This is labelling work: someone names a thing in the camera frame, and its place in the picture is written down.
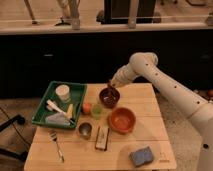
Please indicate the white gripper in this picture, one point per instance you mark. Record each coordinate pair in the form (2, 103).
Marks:
(115, 83)

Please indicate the dark purple grape bunch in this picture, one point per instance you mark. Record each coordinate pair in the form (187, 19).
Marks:
(110, 88)

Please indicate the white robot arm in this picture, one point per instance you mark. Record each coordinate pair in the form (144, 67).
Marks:
(196, 109)

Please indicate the purple bowl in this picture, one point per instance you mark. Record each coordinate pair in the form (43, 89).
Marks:
(109, 98)

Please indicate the orange bowl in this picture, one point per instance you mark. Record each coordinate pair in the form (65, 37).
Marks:
(122, 120)

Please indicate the small green cup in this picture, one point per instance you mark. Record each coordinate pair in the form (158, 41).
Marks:
(96, 111)

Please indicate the orange fruit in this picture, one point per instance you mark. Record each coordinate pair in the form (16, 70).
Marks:
(86, 108)

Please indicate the green plastic tray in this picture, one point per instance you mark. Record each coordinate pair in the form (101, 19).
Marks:
(77, 94)

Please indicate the white cup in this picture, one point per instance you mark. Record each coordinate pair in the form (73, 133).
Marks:
(63, 92)

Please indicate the small metal cup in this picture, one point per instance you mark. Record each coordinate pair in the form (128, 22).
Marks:
(85, 130)

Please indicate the brown white eraser block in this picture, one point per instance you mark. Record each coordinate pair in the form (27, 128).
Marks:
(102, 138)

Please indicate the grey cloth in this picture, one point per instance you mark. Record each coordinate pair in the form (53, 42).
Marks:
(58, 119)

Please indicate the blue sponge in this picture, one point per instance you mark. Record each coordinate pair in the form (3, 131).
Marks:
(141, 156)

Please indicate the silver fork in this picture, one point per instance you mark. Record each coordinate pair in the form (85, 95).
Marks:
(53, 137)

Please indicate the white handled brush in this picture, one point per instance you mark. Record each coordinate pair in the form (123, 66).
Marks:
(55, 107)

